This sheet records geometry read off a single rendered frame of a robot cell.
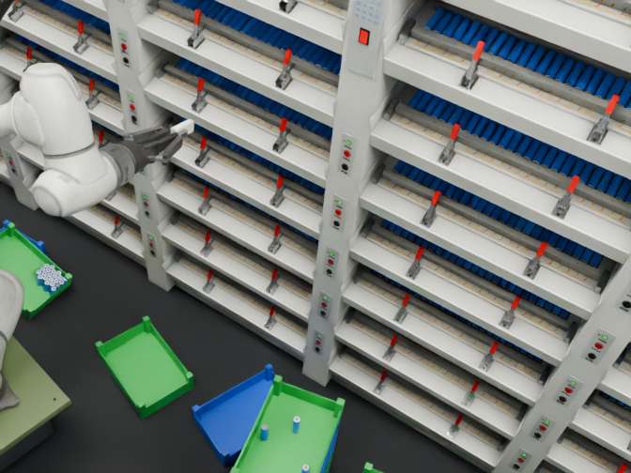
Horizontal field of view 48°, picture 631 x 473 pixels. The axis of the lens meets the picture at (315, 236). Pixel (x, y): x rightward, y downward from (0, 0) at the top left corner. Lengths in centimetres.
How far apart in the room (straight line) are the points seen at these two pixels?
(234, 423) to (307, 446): 52
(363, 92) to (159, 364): 135
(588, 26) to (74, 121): 94
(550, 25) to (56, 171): 95
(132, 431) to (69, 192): 117
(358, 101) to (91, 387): 142
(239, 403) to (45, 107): 135
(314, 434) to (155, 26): 115
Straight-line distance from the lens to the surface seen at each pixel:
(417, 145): 161
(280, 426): 197
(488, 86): 148
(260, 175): 206
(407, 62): 150
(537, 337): 186
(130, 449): 242
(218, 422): 243
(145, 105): 211
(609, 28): 135
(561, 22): 134
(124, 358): 258
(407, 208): 175
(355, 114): 162
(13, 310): 226
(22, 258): 284
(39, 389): 231
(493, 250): 172
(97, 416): 249
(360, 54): 153
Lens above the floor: 216
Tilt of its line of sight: 48 degrees down
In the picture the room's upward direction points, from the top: 7 degrees clockwise
